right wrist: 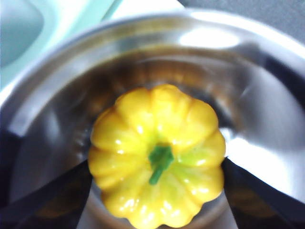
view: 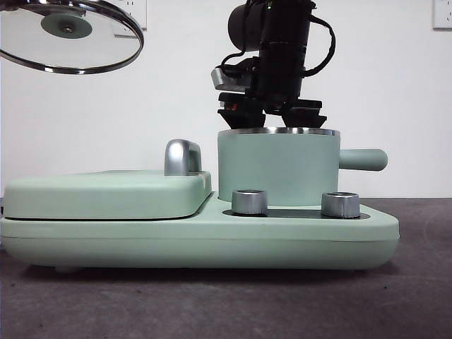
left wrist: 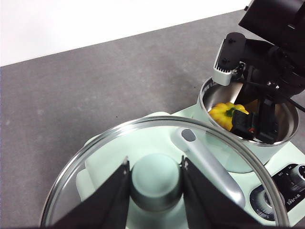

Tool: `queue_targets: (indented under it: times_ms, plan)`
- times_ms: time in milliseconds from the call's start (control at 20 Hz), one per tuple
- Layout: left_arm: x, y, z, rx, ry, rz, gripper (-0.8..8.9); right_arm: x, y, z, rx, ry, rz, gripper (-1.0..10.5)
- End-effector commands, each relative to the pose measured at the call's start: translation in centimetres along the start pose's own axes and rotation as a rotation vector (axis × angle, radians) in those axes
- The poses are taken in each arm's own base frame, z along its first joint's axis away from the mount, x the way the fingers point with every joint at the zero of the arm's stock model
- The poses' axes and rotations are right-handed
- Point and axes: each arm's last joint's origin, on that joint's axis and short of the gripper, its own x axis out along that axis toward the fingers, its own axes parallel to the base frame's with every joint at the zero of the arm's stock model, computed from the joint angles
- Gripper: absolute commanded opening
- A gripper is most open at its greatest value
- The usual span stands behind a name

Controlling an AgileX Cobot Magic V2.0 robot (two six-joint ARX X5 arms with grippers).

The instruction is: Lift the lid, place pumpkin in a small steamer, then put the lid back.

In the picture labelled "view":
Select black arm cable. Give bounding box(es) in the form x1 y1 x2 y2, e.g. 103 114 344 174
302 16 336 77

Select black control panel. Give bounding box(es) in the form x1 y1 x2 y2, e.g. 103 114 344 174
222 208 370 219

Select glass pot lid green knob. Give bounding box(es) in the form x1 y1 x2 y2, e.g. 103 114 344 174
0 0 145 76

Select green breakfast machine base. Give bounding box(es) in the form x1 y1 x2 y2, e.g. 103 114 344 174
0 190 400 275

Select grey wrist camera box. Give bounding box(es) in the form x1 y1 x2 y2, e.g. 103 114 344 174
210 66 256 93

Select silver control knob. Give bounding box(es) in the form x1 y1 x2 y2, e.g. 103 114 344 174
320 192 360 218
231 189 268 215

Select silver grill cover handle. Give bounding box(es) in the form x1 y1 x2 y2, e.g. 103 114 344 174
164 140 203 177

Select black camera cable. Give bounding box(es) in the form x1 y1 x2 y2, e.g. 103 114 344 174
220 49 258 77

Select green steamer pot with handle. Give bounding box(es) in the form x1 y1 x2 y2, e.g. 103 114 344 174
215 127 389 208

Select white wall socket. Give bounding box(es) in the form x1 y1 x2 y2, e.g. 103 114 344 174
112 0 148 38
432 0 452 31

